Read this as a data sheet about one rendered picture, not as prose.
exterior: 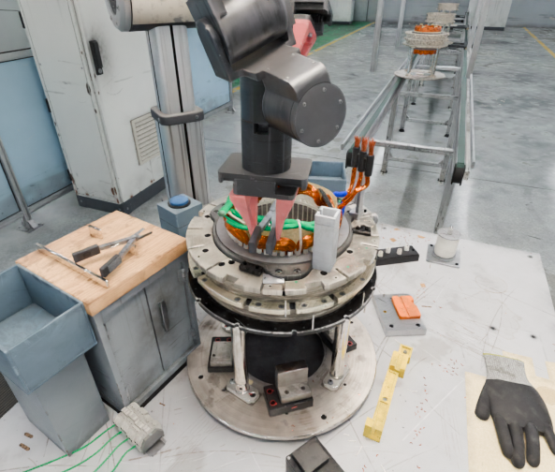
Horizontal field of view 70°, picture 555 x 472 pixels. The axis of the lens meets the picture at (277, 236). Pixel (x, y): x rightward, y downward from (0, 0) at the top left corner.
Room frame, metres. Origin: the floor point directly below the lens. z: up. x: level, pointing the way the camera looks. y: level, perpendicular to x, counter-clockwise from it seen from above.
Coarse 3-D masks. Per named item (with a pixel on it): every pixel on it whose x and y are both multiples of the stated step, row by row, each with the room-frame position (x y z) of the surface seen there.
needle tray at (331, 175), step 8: (312, 168) 0.93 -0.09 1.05; (320, 168) 0.93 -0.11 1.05; (328, 168) 0.93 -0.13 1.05; (336, 168) 0.92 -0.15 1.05; (344, 168) 0.89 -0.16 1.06; (312, 176) 0.93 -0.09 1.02; (320, 176) 0.93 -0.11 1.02; (328, 176) 0.93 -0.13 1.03; (336, 176) 0.92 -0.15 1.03; (344, 176) 0.84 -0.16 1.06; (320, 184) 0.83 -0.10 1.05; (328, 184) 0.82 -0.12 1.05; (336, 184) 0.82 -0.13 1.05; (344, 184) 0.82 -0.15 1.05
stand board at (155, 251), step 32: (96, 224) 0.63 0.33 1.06; (128, 224) 0.63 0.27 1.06; (32, 256) 0.53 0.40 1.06; (64, 256) 0.53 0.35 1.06; (96, 256) 0.53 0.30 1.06; (128, 256) 0.53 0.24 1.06; (160, 256) 0.53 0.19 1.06; (64, 288) 0.45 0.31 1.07; (96, 288) 0.45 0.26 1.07; (128, 288) 0.47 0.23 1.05
